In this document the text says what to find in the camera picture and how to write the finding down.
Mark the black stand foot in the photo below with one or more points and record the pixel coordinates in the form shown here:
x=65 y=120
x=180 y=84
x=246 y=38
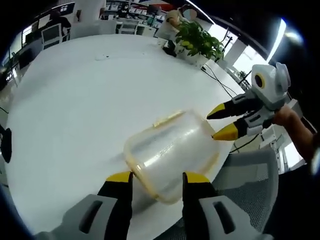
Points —
x=6 y=145

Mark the black monitor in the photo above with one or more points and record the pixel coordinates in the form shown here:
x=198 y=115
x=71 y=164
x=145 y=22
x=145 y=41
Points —
x=67 y=7

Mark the person's right hand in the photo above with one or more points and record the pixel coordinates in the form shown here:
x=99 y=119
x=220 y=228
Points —
x=283 y=116

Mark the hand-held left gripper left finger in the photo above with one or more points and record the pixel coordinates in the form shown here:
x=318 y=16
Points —
x=110 y=207

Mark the white office chair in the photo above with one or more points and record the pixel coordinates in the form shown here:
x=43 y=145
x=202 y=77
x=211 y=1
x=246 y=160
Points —
x=51 y=35
x=127 y=27

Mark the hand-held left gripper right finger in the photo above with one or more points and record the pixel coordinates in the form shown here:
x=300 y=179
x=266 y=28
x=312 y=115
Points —
x=200 y=212

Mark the grey mesh office chair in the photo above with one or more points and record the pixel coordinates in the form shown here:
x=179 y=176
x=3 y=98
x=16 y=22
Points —
x=250 y=180

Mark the black tripod stand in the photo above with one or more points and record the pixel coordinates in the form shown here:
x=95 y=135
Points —
x=228 y=37

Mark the green potted plant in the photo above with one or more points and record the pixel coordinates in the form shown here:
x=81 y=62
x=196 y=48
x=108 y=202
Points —
x=197 y=40

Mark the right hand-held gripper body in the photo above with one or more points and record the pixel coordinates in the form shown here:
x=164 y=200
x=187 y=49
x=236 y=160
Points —
x=271 y=85

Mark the small black object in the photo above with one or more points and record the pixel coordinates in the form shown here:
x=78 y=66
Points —
x=170 y=48

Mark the clear plastic container yellow buckles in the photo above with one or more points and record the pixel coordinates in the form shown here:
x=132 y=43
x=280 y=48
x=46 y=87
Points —
x=170 y=155

